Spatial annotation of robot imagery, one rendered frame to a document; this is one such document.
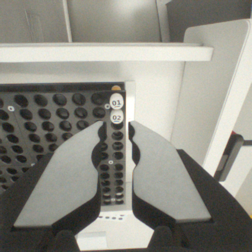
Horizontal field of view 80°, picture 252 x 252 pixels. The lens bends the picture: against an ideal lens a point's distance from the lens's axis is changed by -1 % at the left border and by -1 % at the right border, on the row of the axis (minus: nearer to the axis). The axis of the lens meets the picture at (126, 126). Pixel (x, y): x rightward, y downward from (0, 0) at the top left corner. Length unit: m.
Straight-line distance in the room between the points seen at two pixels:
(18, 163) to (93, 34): 0.91
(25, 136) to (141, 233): 0.58
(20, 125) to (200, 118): 0.19
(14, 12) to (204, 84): 0.48
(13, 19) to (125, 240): 0.78
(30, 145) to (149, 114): 0.16
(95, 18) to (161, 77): 0.87
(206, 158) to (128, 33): 0.94
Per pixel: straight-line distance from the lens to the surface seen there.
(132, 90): 0.20
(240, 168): 0.54
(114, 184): 0.22
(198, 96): 0.19
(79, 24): 1.06
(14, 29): 0.51
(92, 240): 0.67
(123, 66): 0.21
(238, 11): 0.56
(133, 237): 0.71
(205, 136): 0.18
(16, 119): 0.19
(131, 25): 1.05
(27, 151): 0.21
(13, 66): 0.24
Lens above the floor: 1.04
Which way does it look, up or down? 60 degrees down
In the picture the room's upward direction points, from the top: 172 degrees clockwise
